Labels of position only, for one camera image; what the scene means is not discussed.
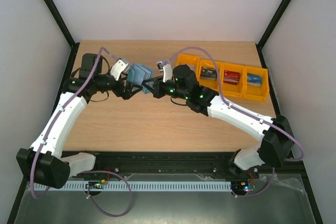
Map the teal card holder wallet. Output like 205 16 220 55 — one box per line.
127 63 154 85

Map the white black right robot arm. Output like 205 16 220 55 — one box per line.
142 65 293 178

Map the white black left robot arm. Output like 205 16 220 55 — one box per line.
16 54 142 189

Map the black card stack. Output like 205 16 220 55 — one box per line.
200 67 217 80

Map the red card stack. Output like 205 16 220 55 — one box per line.
223 70 240 85

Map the blue card stack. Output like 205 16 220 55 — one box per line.
247 73 262 87

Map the yellow plastic bin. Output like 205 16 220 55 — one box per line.
176 54 201 77
220 62 247 98
197 59 222 91
242 66 269 102

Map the grey metal front plate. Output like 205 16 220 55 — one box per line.
15 174 315 223

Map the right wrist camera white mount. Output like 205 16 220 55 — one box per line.
156 60 173 82

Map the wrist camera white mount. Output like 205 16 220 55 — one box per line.
110 58 132 81
156 60 173 82

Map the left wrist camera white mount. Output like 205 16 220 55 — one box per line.
110 58 132 81

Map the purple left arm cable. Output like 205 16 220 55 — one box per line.
30 47 134 218

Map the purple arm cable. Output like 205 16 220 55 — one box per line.
30 47 134 218
167 46 306 199

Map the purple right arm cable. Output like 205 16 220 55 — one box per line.
167 46 306 199

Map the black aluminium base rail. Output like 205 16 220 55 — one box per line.
60 151 307 183

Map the light blue slotted cable duct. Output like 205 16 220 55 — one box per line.
34 180 233 192

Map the black corner frame post left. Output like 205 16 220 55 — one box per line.
27 0 78 49

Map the black corner frame post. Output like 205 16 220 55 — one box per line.
257 0 309 49
27 0 78 49

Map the black corner frame post right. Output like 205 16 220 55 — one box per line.
257 0 309 49

